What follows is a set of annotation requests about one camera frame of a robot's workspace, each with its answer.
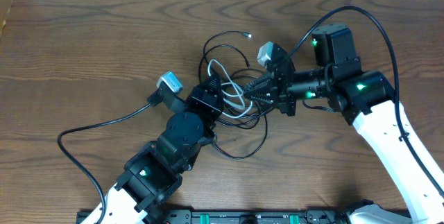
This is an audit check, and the black usb cable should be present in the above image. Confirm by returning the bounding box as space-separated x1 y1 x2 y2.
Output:
214 67 275 130

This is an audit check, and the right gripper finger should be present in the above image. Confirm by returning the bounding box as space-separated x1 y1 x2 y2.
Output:
244 91 275 105
244 74 274 92

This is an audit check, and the right camera cable black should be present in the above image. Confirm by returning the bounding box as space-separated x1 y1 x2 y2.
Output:
270 5 444 197

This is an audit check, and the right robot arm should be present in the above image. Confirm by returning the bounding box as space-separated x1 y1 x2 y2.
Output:
244 24 443 223

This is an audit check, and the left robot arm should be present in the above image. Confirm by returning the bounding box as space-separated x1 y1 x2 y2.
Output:
84 72 224 223

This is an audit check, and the left camera cable black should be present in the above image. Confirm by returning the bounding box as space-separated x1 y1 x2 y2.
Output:
57 103 151 223

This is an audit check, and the white usb cable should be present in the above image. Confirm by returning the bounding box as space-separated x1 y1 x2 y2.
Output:
207 58 254 119

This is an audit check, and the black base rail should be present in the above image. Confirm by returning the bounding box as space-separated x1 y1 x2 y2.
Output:
76 199 412 224

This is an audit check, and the camera cable black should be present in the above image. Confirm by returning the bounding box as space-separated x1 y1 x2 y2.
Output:
270 5 444 197
57 103 151 223

